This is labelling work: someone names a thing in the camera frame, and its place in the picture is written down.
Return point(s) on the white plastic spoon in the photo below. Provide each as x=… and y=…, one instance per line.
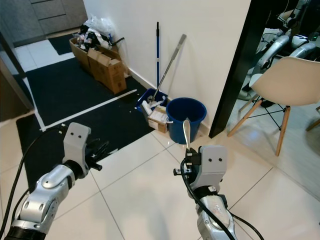
x=186, y=126

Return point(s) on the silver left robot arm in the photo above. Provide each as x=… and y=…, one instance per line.
x=45, y=200

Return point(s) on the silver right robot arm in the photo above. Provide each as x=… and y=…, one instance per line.
x=205, y=227

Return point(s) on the blue plastic bucket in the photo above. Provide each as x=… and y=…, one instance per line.
x=175, y=125

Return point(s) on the small printed cardboard box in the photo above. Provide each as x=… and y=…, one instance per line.
x=157, y=120

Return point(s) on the black floor mat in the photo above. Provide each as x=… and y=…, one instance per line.
x=75, y=100

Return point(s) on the blue plastic tray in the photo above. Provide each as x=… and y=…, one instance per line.
x=145, y=100

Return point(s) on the open brown cardboard box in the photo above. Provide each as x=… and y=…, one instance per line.
x=80, y=52

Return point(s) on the dark grey door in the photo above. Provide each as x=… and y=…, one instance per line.
x=10, y=90

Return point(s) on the beige chair wooden legs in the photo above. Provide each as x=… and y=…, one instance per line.
x=285, y=80

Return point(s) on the clear plastic bag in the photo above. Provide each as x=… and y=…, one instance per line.
x=97, y=25

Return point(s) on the grey kitchen cabinet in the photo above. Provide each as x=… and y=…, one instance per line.
x=50, y=15

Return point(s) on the silver standing robot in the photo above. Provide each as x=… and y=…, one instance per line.
x=280, y=45

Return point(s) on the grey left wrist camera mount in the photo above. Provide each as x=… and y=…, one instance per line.
x=77, y=142

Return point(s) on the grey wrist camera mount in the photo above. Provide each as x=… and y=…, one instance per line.
x=214, y=162
x=77, y=142

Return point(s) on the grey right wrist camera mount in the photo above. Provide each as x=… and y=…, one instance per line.
x=214, y=162

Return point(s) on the black door frame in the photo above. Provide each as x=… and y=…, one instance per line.
x=245, y=50

